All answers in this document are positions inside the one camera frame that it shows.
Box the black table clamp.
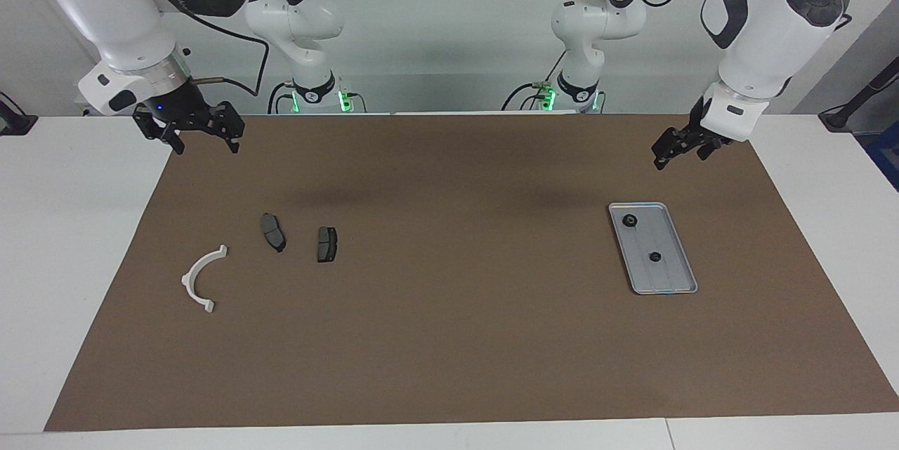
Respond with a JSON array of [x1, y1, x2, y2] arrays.
[[0, 92, 38, 137]]

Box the blue object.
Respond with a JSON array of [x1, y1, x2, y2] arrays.
[[865, 120, 899, 192]]

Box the rectangular dark brake pad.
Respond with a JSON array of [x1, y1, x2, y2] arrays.
[[317, 226, 339, 264]]

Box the black base cable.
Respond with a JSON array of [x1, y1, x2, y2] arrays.
[[266, 81, 296, 114], [501, 50, 567, 112]]

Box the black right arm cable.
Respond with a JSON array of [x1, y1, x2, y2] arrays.
[[144, 0, 271, 97]]

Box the black stand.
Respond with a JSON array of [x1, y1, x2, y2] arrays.
[[818, 57, 899, 133]]

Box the silver metal tray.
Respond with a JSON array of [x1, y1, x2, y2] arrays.
[[608, 202, 699, 296]]

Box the elongated dark brake pad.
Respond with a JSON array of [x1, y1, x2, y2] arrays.
[[261, 213, 287, 254]]

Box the white semicircular bracket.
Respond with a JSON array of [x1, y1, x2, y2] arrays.
[[181, 245, 229, 314]]

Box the brown table mat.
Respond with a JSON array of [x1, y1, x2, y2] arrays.
[[44, 112, 899, 432]]

